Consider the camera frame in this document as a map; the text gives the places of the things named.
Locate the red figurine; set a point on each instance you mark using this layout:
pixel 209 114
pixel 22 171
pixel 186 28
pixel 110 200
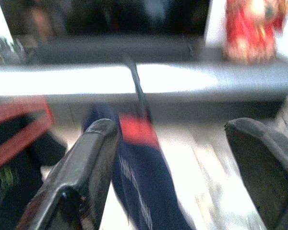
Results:
pixel 249 31

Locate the black soundbar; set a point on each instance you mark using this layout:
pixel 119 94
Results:
pixel 110 51

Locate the black shirt small logo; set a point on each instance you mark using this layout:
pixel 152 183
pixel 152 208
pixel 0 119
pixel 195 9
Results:
pixel 14 203

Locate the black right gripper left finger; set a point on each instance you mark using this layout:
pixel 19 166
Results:
pixel 86 167

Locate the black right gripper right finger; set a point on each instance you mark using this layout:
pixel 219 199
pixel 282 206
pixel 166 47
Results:
pixel 266 172

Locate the navy shirt red stripe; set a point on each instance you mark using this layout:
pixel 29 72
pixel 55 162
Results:
pixel 146 179

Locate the black television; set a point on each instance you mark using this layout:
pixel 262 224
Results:
pixel 110 16

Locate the black tv cabinet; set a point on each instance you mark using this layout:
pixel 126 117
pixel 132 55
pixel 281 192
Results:
pixel 182 107

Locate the black clothes hanger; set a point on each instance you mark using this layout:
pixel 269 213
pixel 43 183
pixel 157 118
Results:
pixel 140 95

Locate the red clothes hanger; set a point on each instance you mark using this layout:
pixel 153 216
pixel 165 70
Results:
pixel 19 112

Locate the silver clothes rack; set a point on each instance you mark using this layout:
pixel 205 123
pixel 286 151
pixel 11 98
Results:
pixel 62 81

